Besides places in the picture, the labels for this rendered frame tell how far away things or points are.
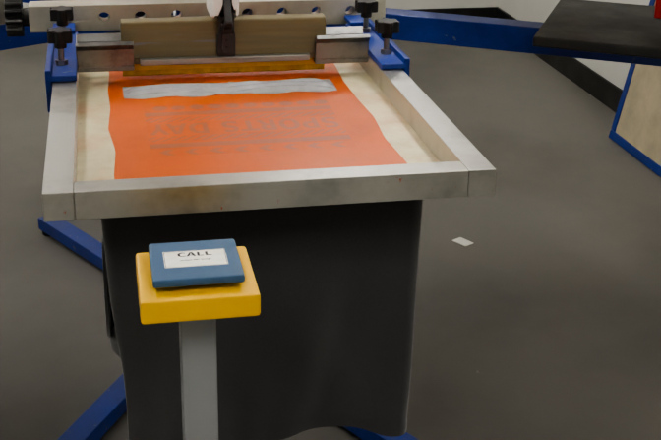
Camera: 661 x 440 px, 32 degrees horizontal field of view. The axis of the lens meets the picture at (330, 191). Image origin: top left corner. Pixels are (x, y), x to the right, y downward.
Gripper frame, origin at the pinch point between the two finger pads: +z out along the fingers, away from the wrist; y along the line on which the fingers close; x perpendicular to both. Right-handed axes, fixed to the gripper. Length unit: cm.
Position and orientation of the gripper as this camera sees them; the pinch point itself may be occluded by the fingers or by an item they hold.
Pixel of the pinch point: (224, 41)
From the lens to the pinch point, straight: 201.5
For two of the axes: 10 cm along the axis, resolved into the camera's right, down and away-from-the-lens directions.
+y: 2.0, 3.7, -9.1
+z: -0.2, 9.3, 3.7
